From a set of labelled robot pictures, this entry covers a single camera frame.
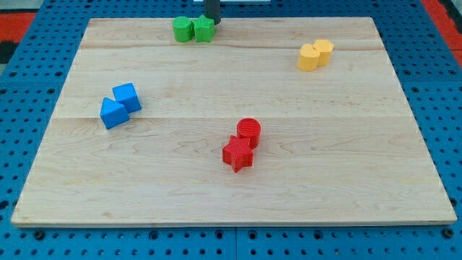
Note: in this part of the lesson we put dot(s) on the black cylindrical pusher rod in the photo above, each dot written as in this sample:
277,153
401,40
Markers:
212,10

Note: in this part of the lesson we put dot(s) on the green star block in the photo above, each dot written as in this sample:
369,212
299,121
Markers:
204,29

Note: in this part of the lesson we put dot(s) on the red star block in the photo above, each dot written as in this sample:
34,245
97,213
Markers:
237,153

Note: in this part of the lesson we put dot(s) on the green cylinder block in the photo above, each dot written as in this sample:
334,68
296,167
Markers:
182,29

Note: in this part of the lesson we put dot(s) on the yellow heart block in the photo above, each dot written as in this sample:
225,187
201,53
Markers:
308,58

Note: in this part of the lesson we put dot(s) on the yellow hexagon block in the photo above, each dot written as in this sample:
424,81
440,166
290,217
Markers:
325,48

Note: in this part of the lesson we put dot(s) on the blue cube block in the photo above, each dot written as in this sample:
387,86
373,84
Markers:
127,96

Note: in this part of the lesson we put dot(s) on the red cylinder block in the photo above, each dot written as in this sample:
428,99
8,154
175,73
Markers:
249,128

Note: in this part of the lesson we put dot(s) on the light wooden board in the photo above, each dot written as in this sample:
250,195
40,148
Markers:
275,122

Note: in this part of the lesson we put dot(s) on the blue triangle block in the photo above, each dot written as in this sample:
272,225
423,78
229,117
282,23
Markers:
113,113

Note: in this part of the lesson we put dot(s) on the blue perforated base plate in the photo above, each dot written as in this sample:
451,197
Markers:
424,62

